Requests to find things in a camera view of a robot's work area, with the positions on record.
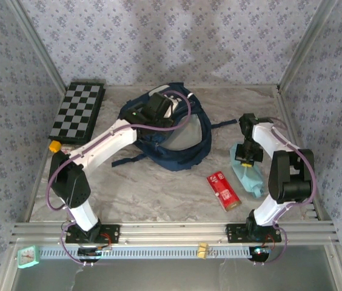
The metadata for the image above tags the grey metal shelf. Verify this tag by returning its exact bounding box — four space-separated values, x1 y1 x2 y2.
7 244 342 291

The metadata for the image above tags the small circuit board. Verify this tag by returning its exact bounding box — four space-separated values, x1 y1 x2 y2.
78 247 113 258
249 246 272 262

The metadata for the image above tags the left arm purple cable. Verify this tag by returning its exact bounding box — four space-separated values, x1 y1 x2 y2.
45 90 192 267

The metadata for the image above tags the yellow binder clip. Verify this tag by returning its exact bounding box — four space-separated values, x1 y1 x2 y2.
198 241 212 260

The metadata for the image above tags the slotted aluminium table rail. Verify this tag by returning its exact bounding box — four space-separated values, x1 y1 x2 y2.
275 86 323 221

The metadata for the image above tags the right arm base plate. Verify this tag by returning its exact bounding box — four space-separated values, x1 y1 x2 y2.
226 223 282 244

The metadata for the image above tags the black grey chessboard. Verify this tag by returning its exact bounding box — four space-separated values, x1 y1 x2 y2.
48 81 107 146

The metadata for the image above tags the teal alarm clock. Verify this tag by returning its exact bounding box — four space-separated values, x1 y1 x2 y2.
17 245 41 269

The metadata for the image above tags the navy student backpack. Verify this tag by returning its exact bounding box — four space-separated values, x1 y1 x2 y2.
112 82 238 173

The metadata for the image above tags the long aluminium frame rail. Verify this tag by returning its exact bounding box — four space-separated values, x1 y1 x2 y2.
9 220 340 246

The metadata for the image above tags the light blue cloth pouch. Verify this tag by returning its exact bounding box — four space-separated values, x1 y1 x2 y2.
229 142 265 200

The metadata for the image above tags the red carton box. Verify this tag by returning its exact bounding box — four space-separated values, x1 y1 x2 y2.
206 170 242 212

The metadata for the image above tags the aluminium frame post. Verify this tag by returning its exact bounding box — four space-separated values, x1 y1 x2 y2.
277 0 338 93
5 0 69 93

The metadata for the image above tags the grey slotted cable duct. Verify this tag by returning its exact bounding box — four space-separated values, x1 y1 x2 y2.
39 246 254 259

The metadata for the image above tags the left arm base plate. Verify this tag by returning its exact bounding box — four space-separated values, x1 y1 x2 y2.
65 223 121 244

